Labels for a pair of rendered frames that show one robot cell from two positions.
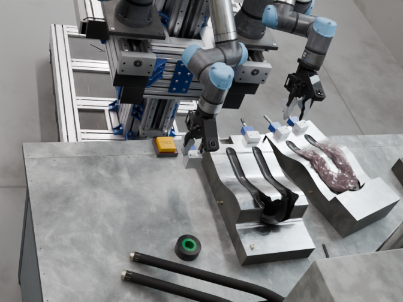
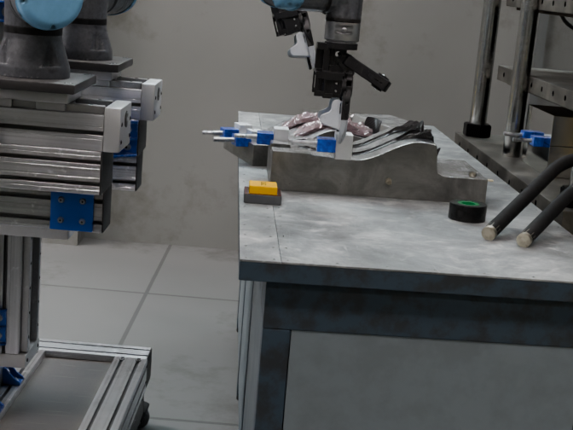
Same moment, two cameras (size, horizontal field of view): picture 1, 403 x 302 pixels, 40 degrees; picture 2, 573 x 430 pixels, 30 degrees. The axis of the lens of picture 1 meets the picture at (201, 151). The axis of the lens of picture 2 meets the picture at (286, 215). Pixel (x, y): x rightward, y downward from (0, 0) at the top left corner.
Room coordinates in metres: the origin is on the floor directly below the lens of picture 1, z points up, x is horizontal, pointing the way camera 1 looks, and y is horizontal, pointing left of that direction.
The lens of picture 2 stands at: (0.31, 2.07, 1.28)
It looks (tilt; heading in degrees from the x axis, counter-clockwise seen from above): 13 degrees down; 300
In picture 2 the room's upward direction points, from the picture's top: 5 degrees clockwise
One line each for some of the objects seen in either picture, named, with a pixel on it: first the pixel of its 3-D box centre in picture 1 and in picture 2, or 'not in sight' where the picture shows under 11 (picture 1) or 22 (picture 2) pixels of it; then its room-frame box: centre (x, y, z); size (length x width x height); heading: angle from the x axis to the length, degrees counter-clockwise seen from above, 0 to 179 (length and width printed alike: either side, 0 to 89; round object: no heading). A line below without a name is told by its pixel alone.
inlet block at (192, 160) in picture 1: (188, 149); (321, 143); (1.40, 0.04, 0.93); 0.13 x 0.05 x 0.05; 33
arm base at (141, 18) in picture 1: (136, 5); (32, 50); (1.86, 0.45, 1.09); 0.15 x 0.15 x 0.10
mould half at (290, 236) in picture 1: (256, 190); (373, 159); (1.40, -0.23, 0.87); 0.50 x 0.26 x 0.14; 33
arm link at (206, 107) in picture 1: (209, 102); (342, 32); (1.38, 0.03, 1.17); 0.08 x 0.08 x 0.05
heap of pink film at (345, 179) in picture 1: (331, 162); (327, 123); (1.66, -0.48, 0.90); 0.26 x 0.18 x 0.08; 51
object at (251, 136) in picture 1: (247, 130); (261, 137); (1.66, -0.13, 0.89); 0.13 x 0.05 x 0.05; 33
